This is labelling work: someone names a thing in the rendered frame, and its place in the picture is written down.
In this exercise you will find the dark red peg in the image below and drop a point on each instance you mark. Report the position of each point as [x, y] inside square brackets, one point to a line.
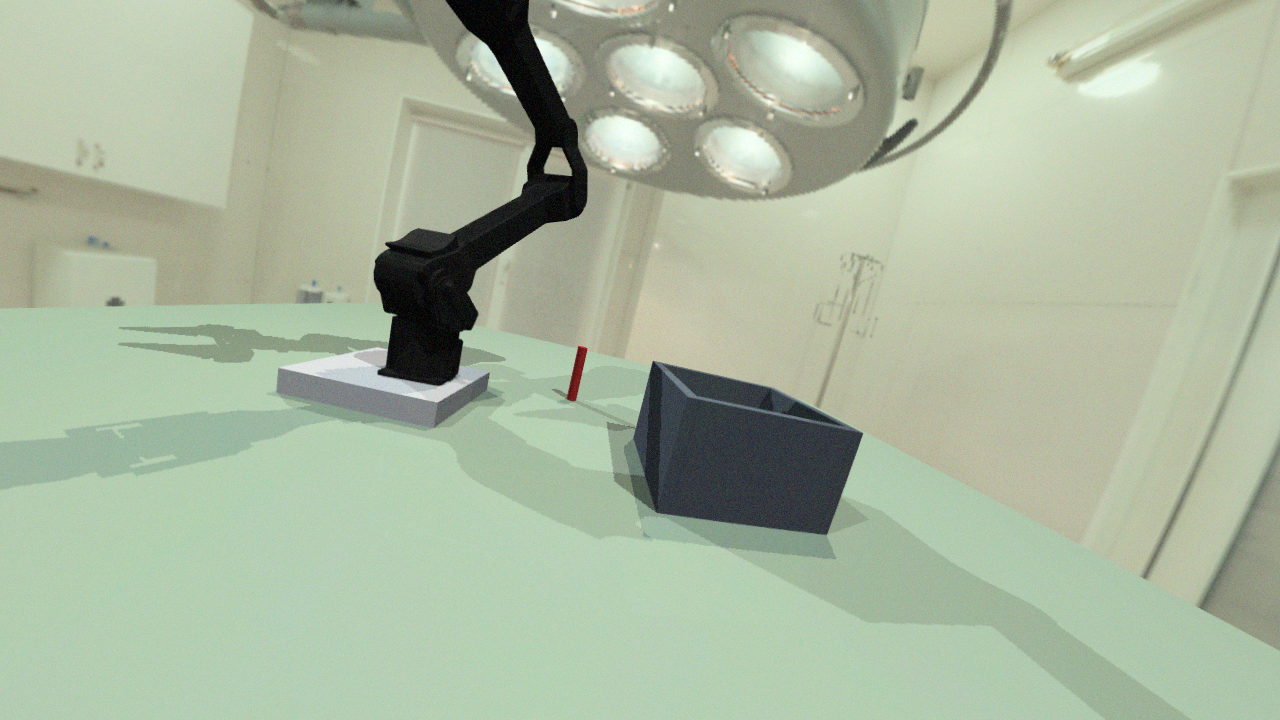
[577, 373]

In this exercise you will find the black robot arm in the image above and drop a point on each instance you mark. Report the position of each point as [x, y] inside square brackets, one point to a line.
[424, 277]

